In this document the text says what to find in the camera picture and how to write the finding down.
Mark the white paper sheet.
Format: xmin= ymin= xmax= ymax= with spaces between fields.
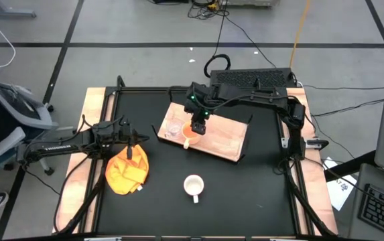
xmin=322 ymin=157 xmax=359 ymax=212

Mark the orange cloth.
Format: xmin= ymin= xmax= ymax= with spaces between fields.
xmin=105 ymin=144 xmax=150 ymax=196

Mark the grey desk foot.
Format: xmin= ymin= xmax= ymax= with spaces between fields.
xmin=0 ymin=0 xmax=38 ymax=19

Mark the black aluminium table frame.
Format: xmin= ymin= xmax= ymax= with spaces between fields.
xmin=79 ymin=75 xmax=316 ymax=241

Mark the black computer case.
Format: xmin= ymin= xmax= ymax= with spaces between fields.
xmin=209 ymin=67 xmax=298 ymax=90

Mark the wooden cutting board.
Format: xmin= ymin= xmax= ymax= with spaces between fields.
xmin=151 ymin=102 xmax=255 ymax=164

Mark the white grey patterned mug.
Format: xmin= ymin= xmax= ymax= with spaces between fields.
xmin=182 ymin=173 xmax=205 ymax=204

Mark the grey blue office chair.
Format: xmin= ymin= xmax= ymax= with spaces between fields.
xmin=0 ymin=56 xmax=75 ymax=177

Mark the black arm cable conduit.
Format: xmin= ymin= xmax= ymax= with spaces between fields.
xmin=273 ymin=157 xmax=337 ymax=238
xmin=53 ymin=157 xmax=109 ymax=235

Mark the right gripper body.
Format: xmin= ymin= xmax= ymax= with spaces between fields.
xmin=183 ymin=81 xmax=215 ymax=124

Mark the tangle of cables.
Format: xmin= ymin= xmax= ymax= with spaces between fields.
xmin=187 ymin=0 xmax=230 ymax=21

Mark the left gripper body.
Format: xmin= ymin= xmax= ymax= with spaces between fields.
xmin=112 ymin=118 xmax=137 ymax=151

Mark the peach plastic mug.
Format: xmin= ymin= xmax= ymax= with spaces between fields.
xmin=180 ymin=120 xmax=203 ymax=151

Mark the white box device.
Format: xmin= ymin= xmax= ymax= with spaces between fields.
xmin=225 ymin=0 xmax=280 ymax=8

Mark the clear glass cup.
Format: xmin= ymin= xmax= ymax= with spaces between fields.
xmin=165 ymin=118 xmax=184 ymax=141

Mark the yellow cable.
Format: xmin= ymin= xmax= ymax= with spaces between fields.
xmin=288 ymin=0 xmax=312 ymax=70

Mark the black coiled cable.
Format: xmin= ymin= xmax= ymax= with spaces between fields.
xmin=203 ymin=0 xmax=232 ymax=79

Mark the black floor cable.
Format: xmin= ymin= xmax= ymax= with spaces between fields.
xmin=310 ymin=98 xmax=384 ymax=118
xmin=300 ymin=83 xmax=384 ymax=91
xmin=225 ymin=16 xmax=278 ymax=70

